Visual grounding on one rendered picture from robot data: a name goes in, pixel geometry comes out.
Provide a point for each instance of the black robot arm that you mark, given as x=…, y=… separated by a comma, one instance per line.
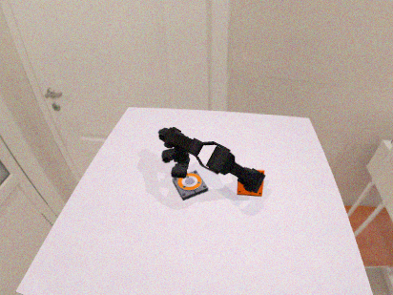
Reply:
x=221, y=161

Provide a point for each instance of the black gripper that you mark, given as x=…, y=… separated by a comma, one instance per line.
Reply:
x=180, y=169

